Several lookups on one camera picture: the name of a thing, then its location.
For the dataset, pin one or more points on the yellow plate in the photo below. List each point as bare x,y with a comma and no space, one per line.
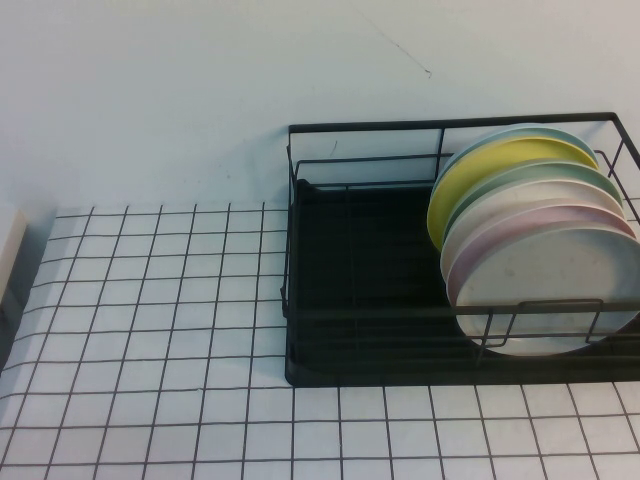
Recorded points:
465,195

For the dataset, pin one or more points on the pink plate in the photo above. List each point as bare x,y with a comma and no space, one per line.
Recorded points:
565,215

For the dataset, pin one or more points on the white black grid tablecloth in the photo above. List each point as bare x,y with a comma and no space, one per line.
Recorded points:
150,325

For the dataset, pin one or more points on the cream white plate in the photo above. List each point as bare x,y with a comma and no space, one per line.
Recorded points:
550,192

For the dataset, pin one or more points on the green plate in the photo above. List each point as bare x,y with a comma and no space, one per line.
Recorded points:
550,172

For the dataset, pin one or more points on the grey plate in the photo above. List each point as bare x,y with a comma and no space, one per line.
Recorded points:
550,270

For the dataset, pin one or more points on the light blue plate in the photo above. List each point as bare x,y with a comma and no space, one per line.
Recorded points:
550,131

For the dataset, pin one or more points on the beige block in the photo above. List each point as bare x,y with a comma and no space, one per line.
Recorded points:
9,250

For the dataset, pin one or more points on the black plastic drip tray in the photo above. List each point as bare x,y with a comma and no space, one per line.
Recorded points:
370,240

